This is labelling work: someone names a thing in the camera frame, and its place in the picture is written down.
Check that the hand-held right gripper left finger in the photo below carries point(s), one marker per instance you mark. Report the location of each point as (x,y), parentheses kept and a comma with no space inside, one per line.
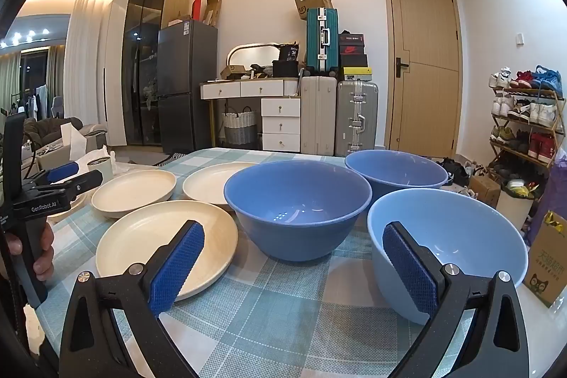
(177,267)

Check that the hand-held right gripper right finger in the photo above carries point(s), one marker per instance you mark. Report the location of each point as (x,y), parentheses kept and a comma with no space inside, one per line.
(409,271)

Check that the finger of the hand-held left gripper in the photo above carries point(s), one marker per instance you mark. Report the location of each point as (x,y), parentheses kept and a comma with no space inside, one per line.
(62,173)
(86,179)

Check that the cream round plate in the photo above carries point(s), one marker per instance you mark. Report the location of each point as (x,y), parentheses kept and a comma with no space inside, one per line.
(208,183)
(133,192)
(146,236)

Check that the light blue bowl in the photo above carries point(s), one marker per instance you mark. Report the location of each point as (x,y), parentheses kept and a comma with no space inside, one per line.
(469,236)

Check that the dark blue bowl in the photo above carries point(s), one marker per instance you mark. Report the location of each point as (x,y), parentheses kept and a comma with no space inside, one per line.
(297,236)
(398,174)

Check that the person's left hand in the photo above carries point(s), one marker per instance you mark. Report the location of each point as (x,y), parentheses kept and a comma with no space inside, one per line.
(43,254)

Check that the cream tumbler cup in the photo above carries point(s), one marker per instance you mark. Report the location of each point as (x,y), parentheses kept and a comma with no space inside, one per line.
(104,170)

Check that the white tissue paper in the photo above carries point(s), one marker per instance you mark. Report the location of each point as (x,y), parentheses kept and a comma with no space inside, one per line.
(73,143)

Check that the small brown cardboard box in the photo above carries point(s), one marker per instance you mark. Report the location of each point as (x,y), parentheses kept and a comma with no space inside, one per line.
(483,190)

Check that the scattered loose shoes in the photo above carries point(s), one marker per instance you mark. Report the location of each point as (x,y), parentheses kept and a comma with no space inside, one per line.
(454,170)

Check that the white curtain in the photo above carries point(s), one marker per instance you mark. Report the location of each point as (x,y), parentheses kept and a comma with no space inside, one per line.
(86,63)

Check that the teal checked tablecloth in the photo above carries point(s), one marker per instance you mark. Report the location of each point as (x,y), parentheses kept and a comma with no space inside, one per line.
(288,316)

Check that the white trash bin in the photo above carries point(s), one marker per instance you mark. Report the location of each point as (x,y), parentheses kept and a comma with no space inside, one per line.
(514,209)

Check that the cat print cardboard box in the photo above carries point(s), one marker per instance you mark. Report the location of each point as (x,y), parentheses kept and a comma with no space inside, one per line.
(547,267)

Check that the dark glass cabinet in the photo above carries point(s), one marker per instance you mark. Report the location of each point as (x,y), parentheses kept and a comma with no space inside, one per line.
(141,50)

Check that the dark grey fridge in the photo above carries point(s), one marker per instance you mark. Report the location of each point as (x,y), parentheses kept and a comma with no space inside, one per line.
(186,63)

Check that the white grey woven basket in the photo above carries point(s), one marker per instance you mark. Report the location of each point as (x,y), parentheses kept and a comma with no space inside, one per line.
(239,125)

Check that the silver suitcase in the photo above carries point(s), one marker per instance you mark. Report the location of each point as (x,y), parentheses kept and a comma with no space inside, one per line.
(354,116)

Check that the purple bag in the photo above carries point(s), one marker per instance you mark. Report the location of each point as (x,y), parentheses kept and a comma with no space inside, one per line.
(556,192)

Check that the white vanity desk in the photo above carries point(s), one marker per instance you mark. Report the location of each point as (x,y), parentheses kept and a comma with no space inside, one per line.
(279,125)

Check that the gold metal shoe rack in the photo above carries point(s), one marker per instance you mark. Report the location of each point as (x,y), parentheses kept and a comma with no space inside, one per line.
(547,159)

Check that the small open cardboard box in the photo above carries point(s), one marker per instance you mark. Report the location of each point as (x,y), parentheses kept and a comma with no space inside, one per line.
(232,71)

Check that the beige suitcase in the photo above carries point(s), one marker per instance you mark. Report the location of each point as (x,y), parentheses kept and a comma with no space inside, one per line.
(319,112)

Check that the rows of assorted shoes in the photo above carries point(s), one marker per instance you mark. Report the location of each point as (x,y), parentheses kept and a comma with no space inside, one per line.
(527,112)

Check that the yellow black box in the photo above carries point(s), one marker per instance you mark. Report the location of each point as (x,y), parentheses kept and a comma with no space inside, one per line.
(358,74)

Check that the flat cardboard box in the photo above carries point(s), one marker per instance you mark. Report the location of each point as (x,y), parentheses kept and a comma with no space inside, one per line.
(212,12)

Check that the arched mirror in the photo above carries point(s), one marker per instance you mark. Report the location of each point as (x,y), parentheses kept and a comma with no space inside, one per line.
(257,54)

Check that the plain black box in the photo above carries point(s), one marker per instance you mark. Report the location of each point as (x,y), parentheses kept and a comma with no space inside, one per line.
(353,61)

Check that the black bag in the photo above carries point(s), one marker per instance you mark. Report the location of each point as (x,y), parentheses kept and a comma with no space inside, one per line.
(285,68)

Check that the black shoe box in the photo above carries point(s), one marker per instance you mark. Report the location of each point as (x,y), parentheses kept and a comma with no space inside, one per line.
(352,38)

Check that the wooden door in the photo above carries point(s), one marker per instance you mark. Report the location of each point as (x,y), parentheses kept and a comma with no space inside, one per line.
(421,28)

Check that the teal suitcase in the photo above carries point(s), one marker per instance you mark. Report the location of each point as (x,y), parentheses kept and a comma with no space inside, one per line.
(316,37)

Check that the open brown cardboard box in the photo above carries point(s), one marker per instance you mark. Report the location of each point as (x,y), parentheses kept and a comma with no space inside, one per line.
(310,1)

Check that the white wall switch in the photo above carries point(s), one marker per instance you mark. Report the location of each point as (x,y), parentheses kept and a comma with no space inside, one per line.
(519,37)

